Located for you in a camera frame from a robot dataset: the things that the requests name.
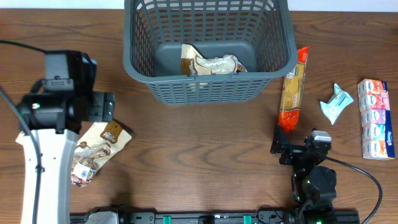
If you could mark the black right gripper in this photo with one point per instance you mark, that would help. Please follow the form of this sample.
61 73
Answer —
280 141

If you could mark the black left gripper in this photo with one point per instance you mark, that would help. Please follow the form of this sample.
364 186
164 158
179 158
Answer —
103 107

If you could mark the PanTree snack bag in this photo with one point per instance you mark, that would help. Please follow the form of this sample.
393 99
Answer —
193 63
95 148

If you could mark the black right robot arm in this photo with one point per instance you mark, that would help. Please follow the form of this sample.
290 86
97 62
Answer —
313 185

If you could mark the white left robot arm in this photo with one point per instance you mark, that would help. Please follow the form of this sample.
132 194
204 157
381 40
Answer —
51 123

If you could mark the orange spaghetti packet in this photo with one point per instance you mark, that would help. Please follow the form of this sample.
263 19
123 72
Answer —
292 92

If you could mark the pale green wipes packet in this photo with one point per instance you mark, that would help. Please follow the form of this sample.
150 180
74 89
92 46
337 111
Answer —
336 104

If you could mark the Kleenex tissue multipack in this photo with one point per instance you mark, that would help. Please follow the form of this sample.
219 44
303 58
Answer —
377 135

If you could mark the grey plastic lattice basket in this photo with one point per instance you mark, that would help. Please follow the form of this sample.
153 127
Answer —
259 33

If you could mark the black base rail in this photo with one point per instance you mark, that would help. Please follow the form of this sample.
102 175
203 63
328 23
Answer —
258 217

